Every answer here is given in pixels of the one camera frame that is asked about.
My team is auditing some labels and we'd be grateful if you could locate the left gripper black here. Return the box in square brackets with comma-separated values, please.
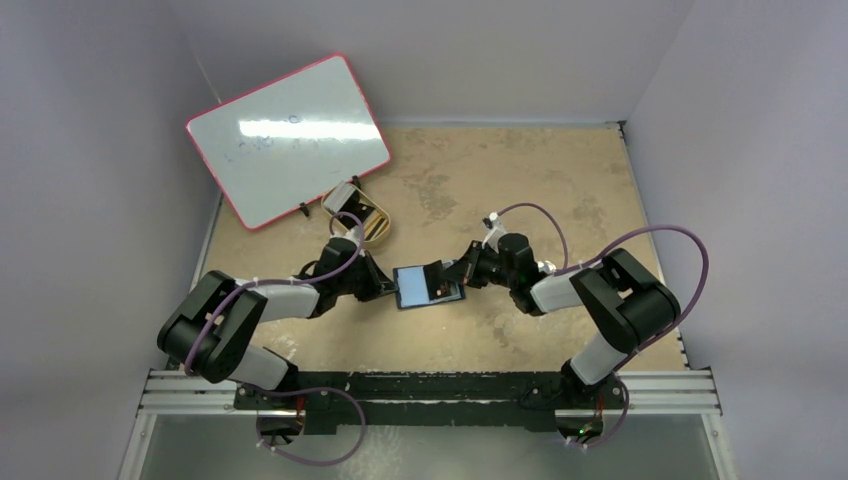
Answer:
[335, 251, 397, 304]

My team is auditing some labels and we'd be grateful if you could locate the blue leather card holder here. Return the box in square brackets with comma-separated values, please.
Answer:
[393, 265, 466, 310]

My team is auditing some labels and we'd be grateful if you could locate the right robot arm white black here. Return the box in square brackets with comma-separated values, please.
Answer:
[439, 233, 682, 407]

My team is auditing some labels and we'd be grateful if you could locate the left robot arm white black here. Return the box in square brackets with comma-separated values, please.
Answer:
[156, 237, 397, 409]

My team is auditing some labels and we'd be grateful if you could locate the beige oval card tray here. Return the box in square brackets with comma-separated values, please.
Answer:
[320, 181, 391, 248]

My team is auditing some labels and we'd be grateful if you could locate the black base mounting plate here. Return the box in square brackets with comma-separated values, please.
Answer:
[234, 371, 625, 436]

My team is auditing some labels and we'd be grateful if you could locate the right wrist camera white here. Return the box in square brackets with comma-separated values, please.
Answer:
[483, 212, 507, 251]

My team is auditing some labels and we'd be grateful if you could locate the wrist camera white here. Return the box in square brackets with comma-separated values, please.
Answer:
[483, 212, 507, 251]
[341, 230, 365, 249]

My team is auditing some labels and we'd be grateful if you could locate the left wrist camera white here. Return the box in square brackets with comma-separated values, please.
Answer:
[341, 230, 365, 249]

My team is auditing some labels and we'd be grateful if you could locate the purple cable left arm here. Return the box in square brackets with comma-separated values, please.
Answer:
[182, 211, 366, 468]

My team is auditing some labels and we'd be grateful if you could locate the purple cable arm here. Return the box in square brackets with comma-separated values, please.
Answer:
[182, 211, 366, 468]
[496, 202, 710, 452]

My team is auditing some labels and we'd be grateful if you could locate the whiteboard with pink frame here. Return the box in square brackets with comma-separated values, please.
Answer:
[185, 53, 391, 230]

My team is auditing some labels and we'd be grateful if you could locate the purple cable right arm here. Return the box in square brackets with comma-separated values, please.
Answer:
[496, 202, 710, 452]

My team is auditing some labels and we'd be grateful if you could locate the aluminium rail frame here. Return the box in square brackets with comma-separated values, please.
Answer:
[139, 370, 723, 416]

